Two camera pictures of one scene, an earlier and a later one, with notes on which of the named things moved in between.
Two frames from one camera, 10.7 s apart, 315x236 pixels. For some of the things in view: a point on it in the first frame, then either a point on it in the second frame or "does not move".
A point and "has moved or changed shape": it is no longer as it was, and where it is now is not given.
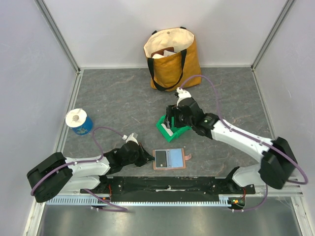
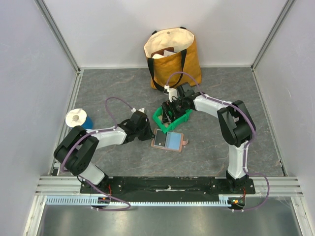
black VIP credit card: [161, 159] -> [160, 138]
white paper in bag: [166, 53] does not move
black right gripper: [172, 118] -> [169, 112]
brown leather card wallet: [175, 159] -> [170, 141]
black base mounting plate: [170, 189] does not move
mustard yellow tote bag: [183, 69] does not move
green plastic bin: [175, 131] has moved or changed shape
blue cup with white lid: [78, 120] does not move
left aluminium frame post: [58, 34] does not move
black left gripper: [147, 156] -> [149, 134]
